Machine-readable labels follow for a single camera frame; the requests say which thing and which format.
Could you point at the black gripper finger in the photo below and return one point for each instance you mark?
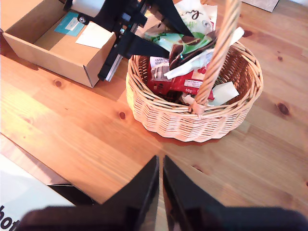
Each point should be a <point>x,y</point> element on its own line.
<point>170,16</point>
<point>142,192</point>
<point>183,192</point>
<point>142,48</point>

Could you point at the green Galaxy truffle egg bag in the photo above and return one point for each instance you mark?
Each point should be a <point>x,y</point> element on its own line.
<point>192,41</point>

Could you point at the red and cream egg bag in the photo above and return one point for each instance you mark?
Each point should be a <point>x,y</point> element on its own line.
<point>158,84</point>

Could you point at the woven wicker basket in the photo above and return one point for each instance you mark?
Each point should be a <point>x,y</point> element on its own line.
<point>180,120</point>

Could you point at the cream Galaxy egg bag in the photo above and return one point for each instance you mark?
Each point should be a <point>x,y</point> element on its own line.
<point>226,92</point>

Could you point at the brown cardboard box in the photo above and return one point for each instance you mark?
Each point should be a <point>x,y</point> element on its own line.
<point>60,60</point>

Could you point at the white printed box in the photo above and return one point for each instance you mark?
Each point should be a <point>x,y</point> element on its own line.
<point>24,192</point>

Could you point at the white printed paper sheet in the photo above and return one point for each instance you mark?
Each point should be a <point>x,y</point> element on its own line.
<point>93,36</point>

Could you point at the teal card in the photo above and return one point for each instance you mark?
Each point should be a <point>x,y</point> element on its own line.
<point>67,24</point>

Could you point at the grey patterned carton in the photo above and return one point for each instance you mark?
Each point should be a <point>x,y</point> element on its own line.
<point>262,3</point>

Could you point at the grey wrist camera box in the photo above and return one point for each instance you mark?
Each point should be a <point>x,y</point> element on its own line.
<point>86,6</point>

